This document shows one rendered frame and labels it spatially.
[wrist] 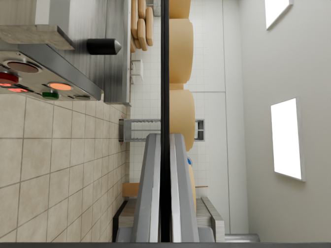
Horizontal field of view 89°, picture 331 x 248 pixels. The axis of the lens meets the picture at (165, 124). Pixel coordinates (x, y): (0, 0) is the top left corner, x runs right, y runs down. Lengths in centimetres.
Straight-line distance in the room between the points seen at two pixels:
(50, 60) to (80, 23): 13
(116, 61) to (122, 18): 12
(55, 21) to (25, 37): 4
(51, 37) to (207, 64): 469
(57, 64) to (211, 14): 536
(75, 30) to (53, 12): 17
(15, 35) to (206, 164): 436
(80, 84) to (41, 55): 10
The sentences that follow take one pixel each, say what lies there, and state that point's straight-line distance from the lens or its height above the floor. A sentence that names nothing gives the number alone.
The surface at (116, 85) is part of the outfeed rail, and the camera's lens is 47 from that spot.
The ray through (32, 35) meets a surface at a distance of 22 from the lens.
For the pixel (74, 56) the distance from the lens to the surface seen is 36.
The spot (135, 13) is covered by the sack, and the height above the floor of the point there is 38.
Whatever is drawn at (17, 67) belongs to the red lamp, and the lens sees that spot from 30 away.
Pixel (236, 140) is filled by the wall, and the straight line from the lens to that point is 464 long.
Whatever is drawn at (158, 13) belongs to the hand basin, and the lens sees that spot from 529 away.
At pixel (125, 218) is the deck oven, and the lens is 368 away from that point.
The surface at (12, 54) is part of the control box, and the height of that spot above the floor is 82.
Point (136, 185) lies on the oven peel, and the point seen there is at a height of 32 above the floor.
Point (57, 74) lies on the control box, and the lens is 31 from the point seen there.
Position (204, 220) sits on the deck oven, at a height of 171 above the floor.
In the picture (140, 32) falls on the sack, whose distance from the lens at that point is 400.
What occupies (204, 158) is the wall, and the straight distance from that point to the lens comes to 443.
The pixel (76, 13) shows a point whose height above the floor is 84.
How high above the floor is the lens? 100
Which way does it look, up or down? level
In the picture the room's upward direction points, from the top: 90 degrees clockwise
